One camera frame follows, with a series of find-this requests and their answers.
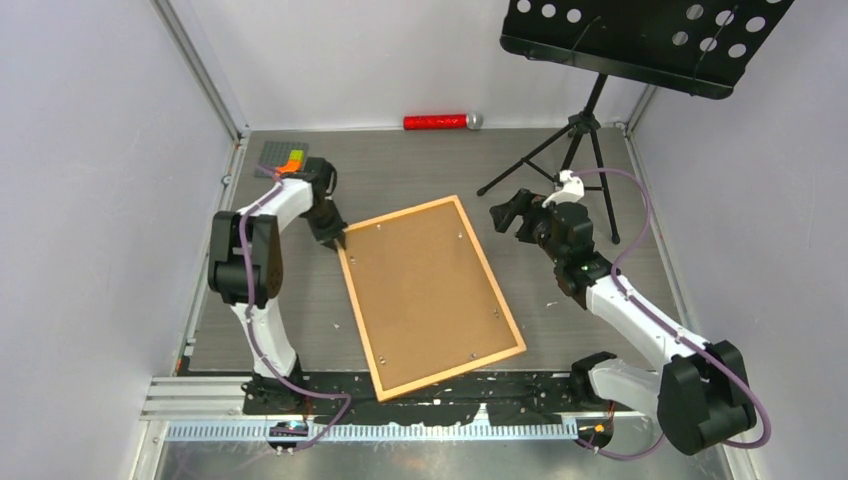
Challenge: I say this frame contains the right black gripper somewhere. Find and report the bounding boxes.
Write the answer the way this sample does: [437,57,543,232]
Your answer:
[490,189,566,266]

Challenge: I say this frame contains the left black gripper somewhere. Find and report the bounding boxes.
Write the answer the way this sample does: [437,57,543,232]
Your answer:
[304,199,350,252]

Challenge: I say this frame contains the orange wooden picture frame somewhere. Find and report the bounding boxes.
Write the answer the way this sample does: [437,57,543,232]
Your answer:
[338,195,527,402]

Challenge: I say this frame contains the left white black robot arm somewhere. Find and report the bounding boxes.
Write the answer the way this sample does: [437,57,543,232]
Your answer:
[207,157,347,414]

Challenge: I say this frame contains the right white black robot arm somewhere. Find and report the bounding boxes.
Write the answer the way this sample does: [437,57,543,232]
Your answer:
[489,189,758,455]

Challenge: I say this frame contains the orange curved block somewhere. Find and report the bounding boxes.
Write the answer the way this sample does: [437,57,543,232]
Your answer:
[274,158,303,178]

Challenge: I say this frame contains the grey lego baseplate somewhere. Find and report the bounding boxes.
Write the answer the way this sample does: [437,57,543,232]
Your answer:
[254,141,309,178]

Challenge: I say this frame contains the red cylinder silver cap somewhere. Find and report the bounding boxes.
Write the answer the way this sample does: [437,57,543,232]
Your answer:
[402,112,484,131]

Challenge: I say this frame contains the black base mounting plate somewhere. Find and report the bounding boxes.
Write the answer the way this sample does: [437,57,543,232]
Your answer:
[241,371,629,426]

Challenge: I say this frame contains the black music stand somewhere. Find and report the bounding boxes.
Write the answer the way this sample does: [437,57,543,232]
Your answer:
[476,0,796,246]

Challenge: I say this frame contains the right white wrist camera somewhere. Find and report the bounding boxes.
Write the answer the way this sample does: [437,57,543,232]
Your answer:
[541,170,585,208]

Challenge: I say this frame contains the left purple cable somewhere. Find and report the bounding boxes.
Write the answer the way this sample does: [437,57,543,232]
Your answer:
[238,162,352,455]

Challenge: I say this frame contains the aluminium front rail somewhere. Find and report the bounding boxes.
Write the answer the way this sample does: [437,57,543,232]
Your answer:
[141,374,659,448]

